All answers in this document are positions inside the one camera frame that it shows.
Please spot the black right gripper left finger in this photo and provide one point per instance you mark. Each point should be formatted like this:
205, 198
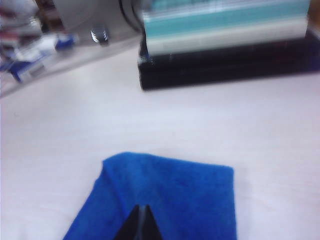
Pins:
132, 227

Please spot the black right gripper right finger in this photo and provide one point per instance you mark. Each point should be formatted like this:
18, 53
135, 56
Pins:
151, 227

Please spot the blue microfibre rag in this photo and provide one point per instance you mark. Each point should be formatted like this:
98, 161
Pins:
175, 195

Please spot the black book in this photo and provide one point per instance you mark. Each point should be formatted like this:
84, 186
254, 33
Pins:
225, 77
237, 52

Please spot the blue and white cardboard box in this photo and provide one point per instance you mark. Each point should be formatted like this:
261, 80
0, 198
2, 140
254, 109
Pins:
25, 65

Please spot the teal covered book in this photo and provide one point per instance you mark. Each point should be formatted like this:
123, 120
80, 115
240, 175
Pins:
225, 22

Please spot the silver monitor stand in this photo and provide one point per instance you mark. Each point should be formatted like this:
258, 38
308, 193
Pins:
87, 12

